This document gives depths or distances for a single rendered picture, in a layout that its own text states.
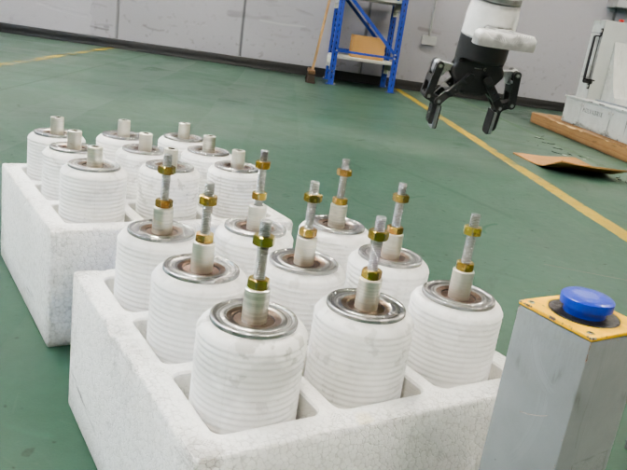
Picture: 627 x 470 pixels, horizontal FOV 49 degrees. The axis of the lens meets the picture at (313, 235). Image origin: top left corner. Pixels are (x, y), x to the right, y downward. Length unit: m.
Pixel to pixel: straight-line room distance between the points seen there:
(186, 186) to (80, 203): 0.16
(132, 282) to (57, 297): 0.29
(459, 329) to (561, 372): 0.17
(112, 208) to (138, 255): 0.30
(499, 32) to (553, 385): 0.58
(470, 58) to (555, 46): 6.46
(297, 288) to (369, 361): 0.13
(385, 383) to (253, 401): 0.13
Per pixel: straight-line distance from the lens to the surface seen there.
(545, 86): 7.50
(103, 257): 1.04
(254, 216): 0.83
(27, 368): 1.03
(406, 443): 0.66
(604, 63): 5.29
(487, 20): 1.04
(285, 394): 0.59
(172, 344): 0.68
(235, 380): 0.57
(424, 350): 0.71
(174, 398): 0.61
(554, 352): 0.55
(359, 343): 0.62
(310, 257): 0.73
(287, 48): 7.02
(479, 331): 0.70
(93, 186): 1.04
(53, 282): 1.04
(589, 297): 0.57
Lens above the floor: 0.50
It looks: 17 degrees down
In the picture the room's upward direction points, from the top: 8 degrees clockwise
